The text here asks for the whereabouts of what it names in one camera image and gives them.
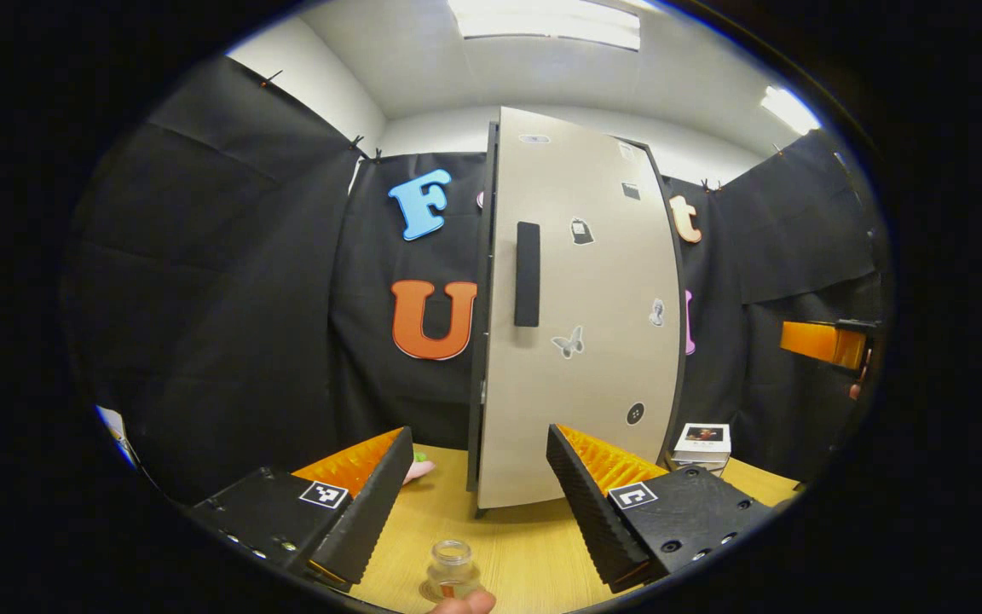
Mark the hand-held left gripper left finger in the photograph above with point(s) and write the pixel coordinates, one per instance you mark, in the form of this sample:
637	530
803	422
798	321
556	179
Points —
372	512

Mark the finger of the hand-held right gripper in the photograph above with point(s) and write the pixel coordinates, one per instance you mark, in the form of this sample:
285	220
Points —
819	341

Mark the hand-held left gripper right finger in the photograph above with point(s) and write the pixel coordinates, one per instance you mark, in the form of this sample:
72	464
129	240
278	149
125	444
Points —
593	520

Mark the clear glass bottle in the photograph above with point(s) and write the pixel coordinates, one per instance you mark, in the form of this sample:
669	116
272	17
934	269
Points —
453	567

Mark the beige cabinet door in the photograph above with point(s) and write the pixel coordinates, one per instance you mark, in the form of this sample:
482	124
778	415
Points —
593	409

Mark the dark grey cabinet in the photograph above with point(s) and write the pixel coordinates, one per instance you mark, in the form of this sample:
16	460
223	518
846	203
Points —
476	384

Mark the pink plush toy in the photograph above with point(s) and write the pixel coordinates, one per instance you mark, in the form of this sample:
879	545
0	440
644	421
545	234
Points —
418	471

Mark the white cover book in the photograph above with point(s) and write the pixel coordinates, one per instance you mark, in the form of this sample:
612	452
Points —
704	437

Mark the small ceiling light panel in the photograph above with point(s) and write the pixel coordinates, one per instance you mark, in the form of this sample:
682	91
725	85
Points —
789	109

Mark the black backdrop cloth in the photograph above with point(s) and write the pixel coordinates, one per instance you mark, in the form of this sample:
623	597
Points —
244	298

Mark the large ceiling light panel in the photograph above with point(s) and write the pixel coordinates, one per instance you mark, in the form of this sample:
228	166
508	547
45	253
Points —
542	21

